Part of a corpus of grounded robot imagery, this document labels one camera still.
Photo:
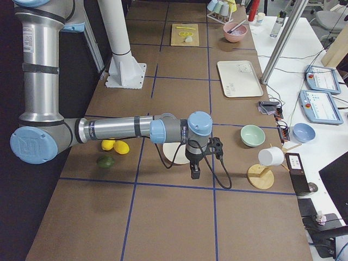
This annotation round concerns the aluminium frame post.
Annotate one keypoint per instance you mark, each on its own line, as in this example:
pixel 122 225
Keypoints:
pixel 283 39

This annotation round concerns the wooden cutting board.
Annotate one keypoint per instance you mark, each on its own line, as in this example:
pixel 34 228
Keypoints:
pixel 177 40

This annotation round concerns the black box device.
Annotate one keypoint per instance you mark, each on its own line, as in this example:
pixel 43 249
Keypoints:
pixel 297 174

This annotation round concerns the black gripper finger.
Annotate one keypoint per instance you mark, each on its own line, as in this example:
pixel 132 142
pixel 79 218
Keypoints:
pixel 197 171
pixel 193 170

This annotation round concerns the clear water bottle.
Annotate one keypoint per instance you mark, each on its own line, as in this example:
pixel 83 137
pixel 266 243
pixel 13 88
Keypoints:
pixel 278 23

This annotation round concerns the grey office chair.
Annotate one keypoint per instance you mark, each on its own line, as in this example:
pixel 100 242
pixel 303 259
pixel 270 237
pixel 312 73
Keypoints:
pixel 333 20

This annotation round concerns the white round plate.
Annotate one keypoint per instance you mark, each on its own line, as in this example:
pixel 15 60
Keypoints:
pixel 177 151

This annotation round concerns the red bottle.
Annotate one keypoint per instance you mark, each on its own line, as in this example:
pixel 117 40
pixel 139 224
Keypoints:
pixel 254 4

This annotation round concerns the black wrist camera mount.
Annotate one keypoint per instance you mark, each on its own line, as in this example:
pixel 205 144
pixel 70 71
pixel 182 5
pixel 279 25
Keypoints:
pixel 214 146

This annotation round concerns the light blue bowl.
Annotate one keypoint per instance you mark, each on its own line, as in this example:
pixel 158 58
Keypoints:
pixel 303 132

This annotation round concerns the yellow lemon slices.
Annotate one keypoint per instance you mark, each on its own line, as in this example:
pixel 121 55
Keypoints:
pixel 185 34

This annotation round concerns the wooden mug stand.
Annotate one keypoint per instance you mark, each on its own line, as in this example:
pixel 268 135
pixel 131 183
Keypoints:
pixel 261 176

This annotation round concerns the white mug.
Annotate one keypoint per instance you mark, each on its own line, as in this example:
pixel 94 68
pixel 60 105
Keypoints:
pixel 272 156

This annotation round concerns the upper teach pendant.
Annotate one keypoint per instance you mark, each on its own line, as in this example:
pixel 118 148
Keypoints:
pixel 322 79

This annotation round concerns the yellow knife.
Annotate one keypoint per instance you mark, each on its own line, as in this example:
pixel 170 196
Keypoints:
pixel 188 28

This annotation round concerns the pink bowl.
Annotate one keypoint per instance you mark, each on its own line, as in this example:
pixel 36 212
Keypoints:
pixel 236 35

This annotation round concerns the yellow lemon left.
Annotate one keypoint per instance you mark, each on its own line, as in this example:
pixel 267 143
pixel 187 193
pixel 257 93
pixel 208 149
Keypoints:
pixel 107 145

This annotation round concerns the yellow lemon right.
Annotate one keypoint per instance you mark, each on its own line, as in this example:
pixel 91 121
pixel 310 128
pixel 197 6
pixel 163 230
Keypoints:
pixel 121 147

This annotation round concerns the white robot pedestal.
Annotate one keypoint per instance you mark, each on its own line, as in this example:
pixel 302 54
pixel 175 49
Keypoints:
pixel 124 71

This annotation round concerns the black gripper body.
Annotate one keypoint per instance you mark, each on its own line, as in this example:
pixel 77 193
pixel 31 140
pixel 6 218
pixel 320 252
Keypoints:
pixel 193 157

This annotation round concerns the black camera clamp stand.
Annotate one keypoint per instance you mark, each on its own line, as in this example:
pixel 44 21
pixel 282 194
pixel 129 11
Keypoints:
pixel 329 236

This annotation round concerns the cream rectangular tray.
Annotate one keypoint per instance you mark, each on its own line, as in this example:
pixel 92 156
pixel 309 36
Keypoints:
pixel 239 79

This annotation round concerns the cup drying rack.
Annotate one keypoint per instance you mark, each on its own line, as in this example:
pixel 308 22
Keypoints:
pixel 221 11

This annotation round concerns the black monitor corner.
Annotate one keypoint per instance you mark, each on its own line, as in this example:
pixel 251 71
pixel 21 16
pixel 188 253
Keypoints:
pixel 334 178

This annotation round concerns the grey folded cloth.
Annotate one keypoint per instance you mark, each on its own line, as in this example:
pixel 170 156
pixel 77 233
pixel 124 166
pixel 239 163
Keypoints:
pixel 267 107

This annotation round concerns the white paper cup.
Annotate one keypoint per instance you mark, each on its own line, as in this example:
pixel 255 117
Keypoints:
pixel 260 18

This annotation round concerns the mint green bowl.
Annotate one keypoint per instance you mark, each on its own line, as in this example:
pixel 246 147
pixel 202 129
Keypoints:
pixel 252 135

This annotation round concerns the lower teach pendant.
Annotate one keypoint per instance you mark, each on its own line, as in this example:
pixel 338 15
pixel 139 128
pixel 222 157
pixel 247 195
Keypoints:
pixel 319 107

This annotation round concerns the orange black electronics board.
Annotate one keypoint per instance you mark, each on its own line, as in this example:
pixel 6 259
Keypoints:
pixel 282 126

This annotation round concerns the green avocado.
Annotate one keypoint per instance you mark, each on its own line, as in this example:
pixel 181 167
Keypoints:
pixel 105 161

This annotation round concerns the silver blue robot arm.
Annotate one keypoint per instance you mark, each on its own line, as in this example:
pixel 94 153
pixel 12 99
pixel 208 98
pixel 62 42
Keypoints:
pixel 44 132

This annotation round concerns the teach pendant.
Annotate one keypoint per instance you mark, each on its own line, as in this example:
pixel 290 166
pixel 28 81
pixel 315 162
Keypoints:
pixel 322 79
pixel 319 107

